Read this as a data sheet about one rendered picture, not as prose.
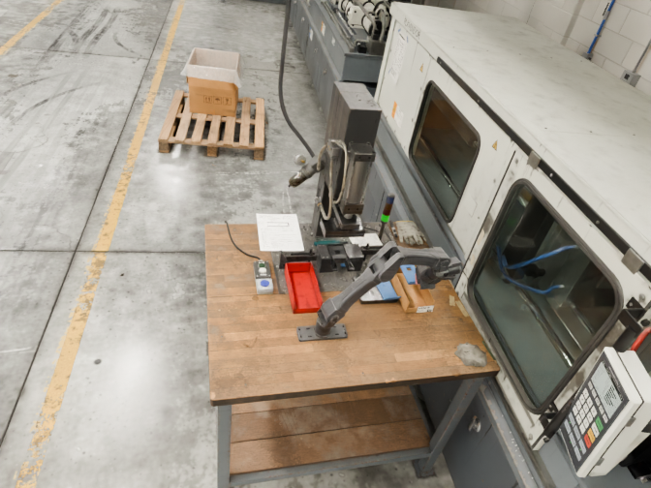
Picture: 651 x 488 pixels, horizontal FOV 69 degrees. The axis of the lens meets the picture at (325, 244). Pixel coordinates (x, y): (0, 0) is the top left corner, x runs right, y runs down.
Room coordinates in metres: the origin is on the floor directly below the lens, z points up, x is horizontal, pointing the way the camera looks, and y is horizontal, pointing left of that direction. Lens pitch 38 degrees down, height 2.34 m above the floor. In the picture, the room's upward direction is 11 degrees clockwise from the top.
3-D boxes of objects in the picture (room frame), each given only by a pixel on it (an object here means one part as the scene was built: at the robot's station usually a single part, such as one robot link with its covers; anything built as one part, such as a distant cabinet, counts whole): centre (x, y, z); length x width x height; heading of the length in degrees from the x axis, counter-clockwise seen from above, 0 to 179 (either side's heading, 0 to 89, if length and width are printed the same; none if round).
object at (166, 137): (4.59, 1.37, 0.07); 1.20 x 1.00 x 0.14; 12
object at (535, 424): (1.31, -0.75, 1.21); 0.86 x 0.10 x 0.79; 15
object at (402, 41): (3.36, -0.25, 1.41); 0.25 x 0.01 x 0.33; 15
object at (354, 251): (1.68, -0.07, 0.98); 0.20 x 0.10 x 0.01; 109
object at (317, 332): (1.25, -0.05, 0.94); 0.20 x 0.07 x 0.08; 109
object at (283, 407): (1.52, -0.09, 0.45); 1.12 x 0.99 x 0.90; 109
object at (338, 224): (1.74, -0.04, 1.22); 0.26 x 0.18 x 0.30; 19
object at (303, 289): (1.46, 0.06, 0.93); 0.25 x 0.12 x 0.06; 19
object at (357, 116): (1.81, -0.03, 1.44); 0.17 x 0.13 x 0.42; 19
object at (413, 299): (1.59, -0.41, 0.93); 0.25 x 0.13 x 0.08; 19
